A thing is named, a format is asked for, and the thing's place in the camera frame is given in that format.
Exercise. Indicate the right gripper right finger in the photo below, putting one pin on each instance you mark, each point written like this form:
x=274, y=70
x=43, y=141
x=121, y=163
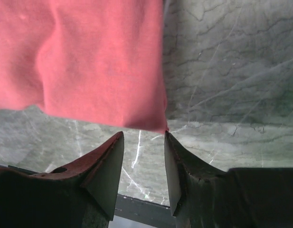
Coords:
x=202, y=196

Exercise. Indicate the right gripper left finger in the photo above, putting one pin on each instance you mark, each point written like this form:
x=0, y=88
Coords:
x=80, y=194

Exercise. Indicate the salmon pink t shirt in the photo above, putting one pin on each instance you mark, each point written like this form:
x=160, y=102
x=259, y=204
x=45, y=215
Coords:
x=98, y=61

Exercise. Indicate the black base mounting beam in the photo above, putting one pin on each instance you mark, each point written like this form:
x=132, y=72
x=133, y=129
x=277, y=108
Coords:
x=145, y=212

